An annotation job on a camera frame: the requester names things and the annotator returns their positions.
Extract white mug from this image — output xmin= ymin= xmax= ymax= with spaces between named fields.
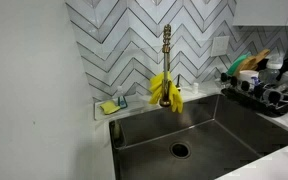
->
xmin=237 ymin=69 xmax=260 ymax=89

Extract white wall outlet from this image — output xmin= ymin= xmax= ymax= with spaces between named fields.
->
xmin=210 ymin=35 xmax=231 ymax=58

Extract green cutting board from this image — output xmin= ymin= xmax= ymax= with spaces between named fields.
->
xmin=225 ymin=51 xmax=252 ymax=77

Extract gold spring kitchen faucet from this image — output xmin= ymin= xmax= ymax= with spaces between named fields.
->
xmin=159 ymin=23 xmax=173 ymax=108

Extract yellow sponge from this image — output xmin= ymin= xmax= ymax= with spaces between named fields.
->
xmin=99 ymin=100 xmax=121 ymax=116

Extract steel dish rack black pegs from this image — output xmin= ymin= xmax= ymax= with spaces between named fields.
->
xmin=220 ymin=72 xmax=288 ymax=118

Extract stainless steel sink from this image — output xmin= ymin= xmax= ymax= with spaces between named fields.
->
xmin=108 ymin=93 xmax=288 ymax=180

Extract small white bottle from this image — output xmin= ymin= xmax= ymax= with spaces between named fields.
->
xmin=191 ymin=82 xmax=200 ymax=95

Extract round wooden cutting board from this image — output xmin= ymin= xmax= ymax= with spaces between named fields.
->
xmin=233 ymin=55 xmax=258 ymax=77

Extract clear soap bottle blue label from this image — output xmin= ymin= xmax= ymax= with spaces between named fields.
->
xmin=115 ymin=85 xmax=129 ymax=110

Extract wooden cutting board with handle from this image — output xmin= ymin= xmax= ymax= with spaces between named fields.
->
xmin=248 ymin=48 xmax=271 ymax=71

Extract wire sink caddy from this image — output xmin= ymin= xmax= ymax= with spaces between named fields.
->
xmin=111 ymin=119 xmax=128 ymax=150

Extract white upper cabinet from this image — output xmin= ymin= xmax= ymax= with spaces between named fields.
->
xmin=232 ymin=0 xmax=288 ymax=27

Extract sink drain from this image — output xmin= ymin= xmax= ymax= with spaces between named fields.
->
xmin=169 ymin=141 xmax=192 ymax=160

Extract clear baby bottle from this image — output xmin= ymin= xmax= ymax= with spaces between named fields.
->
xmin=259 ymin=54 xmax=284 ymax=84

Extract dark soap dispenser pump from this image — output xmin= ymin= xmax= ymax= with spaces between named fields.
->
xmin=175 ymin=74 xmax=182 ymax=92

